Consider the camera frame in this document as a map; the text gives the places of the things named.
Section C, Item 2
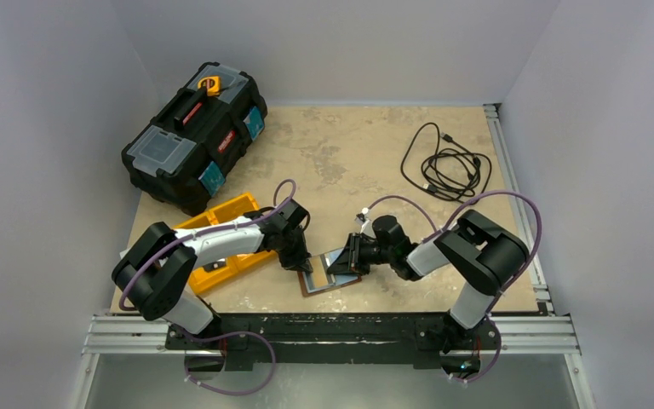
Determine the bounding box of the brown leather card holder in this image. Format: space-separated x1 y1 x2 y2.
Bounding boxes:
297 249 362 297

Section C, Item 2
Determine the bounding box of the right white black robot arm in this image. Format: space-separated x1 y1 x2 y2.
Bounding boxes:
326 210 530 347

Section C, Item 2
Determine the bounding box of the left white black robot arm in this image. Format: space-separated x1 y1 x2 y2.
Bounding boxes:
111 199 312 349

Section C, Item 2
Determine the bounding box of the card in left compartment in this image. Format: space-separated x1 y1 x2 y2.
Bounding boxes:
203 259 227 273

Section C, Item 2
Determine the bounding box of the yellow plastic divided bin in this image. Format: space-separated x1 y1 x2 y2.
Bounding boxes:
174 192 277 295

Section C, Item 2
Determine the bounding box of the black plastic toolbox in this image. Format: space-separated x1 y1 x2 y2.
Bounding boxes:
121 61 268 216

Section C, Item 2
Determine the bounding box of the orange tape measure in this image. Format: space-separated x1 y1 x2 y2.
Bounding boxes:
197 76 222 97

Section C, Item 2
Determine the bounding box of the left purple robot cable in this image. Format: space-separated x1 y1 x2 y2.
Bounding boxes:
118 178 298 397

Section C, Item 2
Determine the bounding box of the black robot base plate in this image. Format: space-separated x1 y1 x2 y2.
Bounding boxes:
165 312 502 374

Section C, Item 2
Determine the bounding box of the black coiled usb cable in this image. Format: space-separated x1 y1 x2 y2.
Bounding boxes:
399 121 493 206

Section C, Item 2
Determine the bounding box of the aluminium right side rail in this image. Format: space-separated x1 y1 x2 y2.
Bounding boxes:
483 104 554 315

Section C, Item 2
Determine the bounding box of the aluminium front frame rail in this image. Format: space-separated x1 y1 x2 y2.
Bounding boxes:
82 313 579 354

